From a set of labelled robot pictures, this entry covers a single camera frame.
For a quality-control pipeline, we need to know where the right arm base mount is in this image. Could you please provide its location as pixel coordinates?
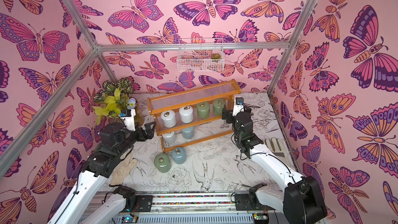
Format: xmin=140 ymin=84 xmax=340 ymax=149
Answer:
xmin=231 ymin=194 xmax=265 ymax=211

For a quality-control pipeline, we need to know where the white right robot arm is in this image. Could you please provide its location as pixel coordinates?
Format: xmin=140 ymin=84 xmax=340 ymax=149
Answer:
xmin=222 ymin=110 xmax=328 ymax=224

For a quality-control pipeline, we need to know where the white grey work glove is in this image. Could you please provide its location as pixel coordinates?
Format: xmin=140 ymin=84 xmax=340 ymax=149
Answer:
xmin=265 ymin=137 xmax=288 ymax=159

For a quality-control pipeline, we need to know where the large blue tea canister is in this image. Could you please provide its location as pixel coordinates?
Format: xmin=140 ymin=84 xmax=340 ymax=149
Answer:
xmin=172 ymin=147 xmax=187 ymax=164

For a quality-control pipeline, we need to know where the clear vase with plants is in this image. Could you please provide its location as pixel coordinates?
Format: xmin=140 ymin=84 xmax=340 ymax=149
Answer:
xmin=93 ymin=76 xmax=145 ymax=127

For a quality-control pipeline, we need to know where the white wire basket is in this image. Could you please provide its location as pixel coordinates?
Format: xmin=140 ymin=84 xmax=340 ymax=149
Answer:
xmin=176 ymin=37 xmax=225 ymax=73

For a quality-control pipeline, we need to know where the wooden three-tier shelf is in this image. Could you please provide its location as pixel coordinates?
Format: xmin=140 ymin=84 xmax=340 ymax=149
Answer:
xmin=147 ymin=79 xmax=241 ymax=152

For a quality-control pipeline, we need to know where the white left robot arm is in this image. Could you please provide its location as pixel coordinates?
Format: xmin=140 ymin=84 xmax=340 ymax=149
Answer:
xmin=49 ymin=121 xmax=156 ymax=224

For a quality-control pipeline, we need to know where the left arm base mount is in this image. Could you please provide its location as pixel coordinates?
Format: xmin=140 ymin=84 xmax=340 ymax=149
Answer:
xmin=113 ymin=186 xmax=154 ymax=212

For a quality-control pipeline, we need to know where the white canister bottom shelf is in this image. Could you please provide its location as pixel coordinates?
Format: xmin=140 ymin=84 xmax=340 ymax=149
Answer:
xmin=162 ymin=132 xmax=176 ymax=144

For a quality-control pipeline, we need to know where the aluminium frame rail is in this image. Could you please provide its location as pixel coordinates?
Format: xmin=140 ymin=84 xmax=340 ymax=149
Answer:
xmin=1 ymin=49 xmax=98 ymax=177

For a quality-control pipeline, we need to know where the large green tea canister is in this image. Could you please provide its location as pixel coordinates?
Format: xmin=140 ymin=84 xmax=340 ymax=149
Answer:
xmin=154 ymin=153 xmax=172 ymax=173

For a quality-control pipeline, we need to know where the small green tea canister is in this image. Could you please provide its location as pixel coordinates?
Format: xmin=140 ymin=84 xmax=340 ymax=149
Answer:
xmin=197 ymin=102 xmax=210 ymax=119

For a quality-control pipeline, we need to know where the front aluminium rail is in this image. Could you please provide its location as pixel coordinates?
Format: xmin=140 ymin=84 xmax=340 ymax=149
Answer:
xmin=83 ymin=191 xmax=321 ymax=215

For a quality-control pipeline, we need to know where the small plant in basket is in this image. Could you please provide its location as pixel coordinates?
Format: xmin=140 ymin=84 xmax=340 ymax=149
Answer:
xmin=211 ymin=53 xmax=221 ymax=60

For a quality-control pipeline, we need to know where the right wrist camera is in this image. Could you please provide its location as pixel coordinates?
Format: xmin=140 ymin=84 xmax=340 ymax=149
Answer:
xmin=232 ymin=97 xmax=245 ymax=117

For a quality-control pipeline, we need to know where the white tea canister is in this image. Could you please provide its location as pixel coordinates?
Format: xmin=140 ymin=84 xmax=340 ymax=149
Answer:
xmin=161 ymin=110 xmax=177 ymax=128
xmin=179 ymin=106 xmax=193 ymax=123

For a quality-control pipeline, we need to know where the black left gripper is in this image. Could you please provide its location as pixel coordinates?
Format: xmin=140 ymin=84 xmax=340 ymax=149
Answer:
xmin=116 ymin=121 xmax=156 ymax=158

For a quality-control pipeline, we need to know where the beige work glove left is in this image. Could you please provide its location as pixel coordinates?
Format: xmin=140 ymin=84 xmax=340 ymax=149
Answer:
xmin=109 ymin=149 xmax=137 ymax=187

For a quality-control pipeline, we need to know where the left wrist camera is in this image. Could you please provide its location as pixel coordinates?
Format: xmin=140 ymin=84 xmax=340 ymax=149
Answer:
xmin=119 ymin=109 xmax=136 ymax=131

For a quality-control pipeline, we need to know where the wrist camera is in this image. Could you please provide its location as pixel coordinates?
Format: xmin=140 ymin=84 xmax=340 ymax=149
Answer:
xmin=119 ymin=109 xmax=136 ymax=131
xmin=232 ymin=97 xmax=245 ymax=117

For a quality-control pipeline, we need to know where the blue canister bottom shelf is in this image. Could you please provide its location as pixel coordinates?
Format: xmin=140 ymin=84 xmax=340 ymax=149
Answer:
xmin=181 ymin=127 xmax=195 ymax=140

